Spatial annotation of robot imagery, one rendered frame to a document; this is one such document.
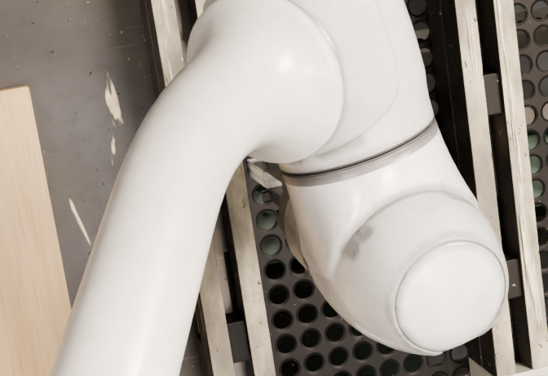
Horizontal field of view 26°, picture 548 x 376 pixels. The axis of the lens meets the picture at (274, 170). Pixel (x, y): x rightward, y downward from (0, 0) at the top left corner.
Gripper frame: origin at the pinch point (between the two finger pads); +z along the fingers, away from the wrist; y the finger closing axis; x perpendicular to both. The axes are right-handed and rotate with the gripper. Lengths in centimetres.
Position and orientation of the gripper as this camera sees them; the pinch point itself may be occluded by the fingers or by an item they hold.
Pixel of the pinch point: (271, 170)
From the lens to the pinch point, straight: 106.4
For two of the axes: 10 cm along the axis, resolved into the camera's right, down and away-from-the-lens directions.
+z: -2.5, -1.7, 9.5
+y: -1.5, -9.7, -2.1
